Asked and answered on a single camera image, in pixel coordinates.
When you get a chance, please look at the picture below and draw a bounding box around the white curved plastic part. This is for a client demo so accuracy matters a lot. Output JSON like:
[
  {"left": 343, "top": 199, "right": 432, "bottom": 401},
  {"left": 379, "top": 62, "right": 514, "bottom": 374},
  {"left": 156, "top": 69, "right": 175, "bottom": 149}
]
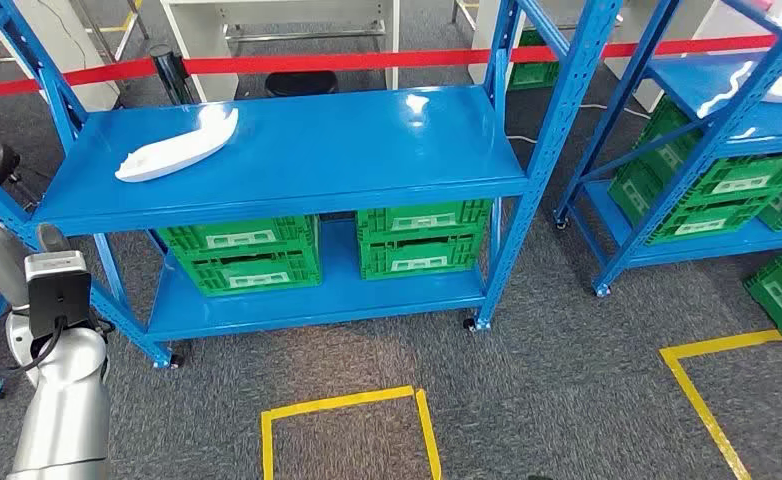
[{"left": 113, "top": 105, "right": 241, "bottom": 184}]

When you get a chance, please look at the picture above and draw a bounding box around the white table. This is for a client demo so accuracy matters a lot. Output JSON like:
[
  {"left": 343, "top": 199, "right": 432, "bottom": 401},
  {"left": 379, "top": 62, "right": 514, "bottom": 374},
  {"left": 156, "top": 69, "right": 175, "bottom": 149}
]
[
  {"left": 467, "top": 0, "right": 780, "bottom": 114},
  {"left": 159, "top": 0, "right": 401, "bottom": 105},
  {"left": 7, "top": 0, "right": 122, "bottom": 114}
]

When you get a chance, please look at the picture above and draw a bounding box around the red barrier belt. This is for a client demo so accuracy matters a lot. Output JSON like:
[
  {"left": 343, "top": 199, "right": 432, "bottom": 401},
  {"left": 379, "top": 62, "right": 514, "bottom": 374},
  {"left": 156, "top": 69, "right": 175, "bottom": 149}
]
[{"left": 0, "top": 34, "right": 782, "bottom": 102}]

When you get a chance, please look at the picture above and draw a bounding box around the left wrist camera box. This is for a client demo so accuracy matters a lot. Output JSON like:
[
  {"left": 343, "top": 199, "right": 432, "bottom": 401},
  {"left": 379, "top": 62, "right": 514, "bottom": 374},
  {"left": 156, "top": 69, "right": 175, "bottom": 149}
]
[{"left": 25, "top": 250, "right": 93, "bottom": 340}]

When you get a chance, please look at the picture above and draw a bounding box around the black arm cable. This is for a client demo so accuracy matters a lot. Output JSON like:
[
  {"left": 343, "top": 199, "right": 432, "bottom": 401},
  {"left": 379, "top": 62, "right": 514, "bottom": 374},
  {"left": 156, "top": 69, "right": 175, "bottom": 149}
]
[{"left": 13, "top": 316, "right": 68, "bottom": 379}]

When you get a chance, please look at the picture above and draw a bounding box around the metal table frame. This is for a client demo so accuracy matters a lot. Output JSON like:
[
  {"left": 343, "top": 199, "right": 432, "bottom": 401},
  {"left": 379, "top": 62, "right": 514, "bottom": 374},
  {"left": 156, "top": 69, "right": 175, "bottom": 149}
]
[{"left": 72, "top": 0, "right": 150, "bottom": 64}]

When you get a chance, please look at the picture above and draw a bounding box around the black barrier post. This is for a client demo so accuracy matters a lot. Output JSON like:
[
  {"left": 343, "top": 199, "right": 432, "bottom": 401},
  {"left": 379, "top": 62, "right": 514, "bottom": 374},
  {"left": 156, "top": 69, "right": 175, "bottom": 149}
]
[{"left": 148, "top": 43, "right": 198, "bottom": 107}]

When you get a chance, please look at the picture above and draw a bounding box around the white floor cable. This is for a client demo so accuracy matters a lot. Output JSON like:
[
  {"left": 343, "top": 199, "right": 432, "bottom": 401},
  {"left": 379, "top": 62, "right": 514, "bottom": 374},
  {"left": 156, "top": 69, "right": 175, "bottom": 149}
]
[{"left": 504, "top": 102, "right": 652, "bottom": 146}]

